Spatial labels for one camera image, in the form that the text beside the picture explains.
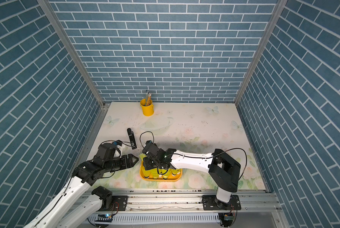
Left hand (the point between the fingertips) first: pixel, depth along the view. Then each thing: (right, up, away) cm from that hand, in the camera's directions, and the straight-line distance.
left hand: (137, 161), depth 75 cm
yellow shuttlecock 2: (+10, -8, +2) cm, 12 cm away
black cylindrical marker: (-10, +8, +23) cm, 26 cm away
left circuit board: (-16, -28, -3) cm, 32 cm away
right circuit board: (+48, -27, -4) cm, 56 cm away
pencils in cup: (0, +39, +30) cm, 49 cm away
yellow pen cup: (-2, +29, +35) cm, 45 cm away
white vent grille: (+13, -27, -5) cm, 30 cm away
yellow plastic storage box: (+18, -11, +6) cm, 22 cm away
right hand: (+3, -3, +3) cm, 5 cm away
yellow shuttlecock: (+4, -9, +5) cm, 11 cm away
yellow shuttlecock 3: (+15, -9, +4) cm, 18 cm away
